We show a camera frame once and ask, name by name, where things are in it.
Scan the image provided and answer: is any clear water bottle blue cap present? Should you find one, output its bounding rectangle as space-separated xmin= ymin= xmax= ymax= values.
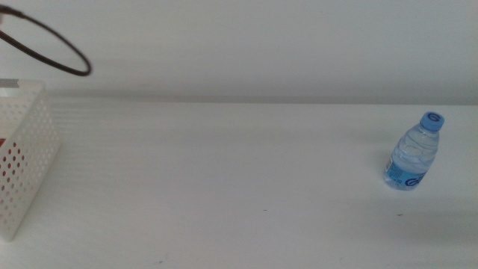
xmin=383 ymin=111 xmax=446 ymax=191

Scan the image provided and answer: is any white perforated plastic basket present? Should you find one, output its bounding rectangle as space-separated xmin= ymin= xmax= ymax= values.
xmin=0 ymin=78 xmax=63 ymax=242

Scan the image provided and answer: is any black camera cable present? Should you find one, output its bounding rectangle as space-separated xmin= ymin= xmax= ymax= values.
xmin=0 ymin=5 xmax=93 ymax=78

